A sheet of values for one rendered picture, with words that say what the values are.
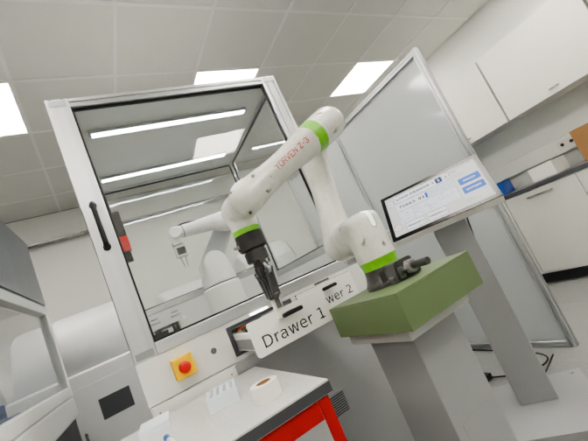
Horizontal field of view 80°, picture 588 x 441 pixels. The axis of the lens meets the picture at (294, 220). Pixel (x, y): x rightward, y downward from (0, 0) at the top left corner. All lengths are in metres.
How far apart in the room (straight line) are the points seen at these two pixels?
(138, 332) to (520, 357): 1.65
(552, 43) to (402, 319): 3.38
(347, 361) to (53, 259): 3.81
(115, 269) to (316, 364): 0.85
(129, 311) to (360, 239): 0.83
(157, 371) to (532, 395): 1.63
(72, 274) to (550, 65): 5.21
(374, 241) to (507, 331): 1.02
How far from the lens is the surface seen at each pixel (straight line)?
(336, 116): 1.27
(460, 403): 1.20
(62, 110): 1.67
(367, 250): 1.13
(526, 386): 2.08
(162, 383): 1.39
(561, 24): 4.03
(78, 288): 4.68
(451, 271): 1.11
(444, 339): 1.18
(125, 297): 1.39
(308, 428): 0.89
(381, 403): 1.70
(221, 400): 1.07
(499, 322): 1.97
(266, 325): 1.15
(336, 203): 1.32
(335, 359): 1.58
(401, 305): 0.95
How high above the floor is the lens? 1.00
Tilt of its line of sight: 9 degrees up
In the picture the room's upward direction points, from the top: 24 degrees counter-clockwise
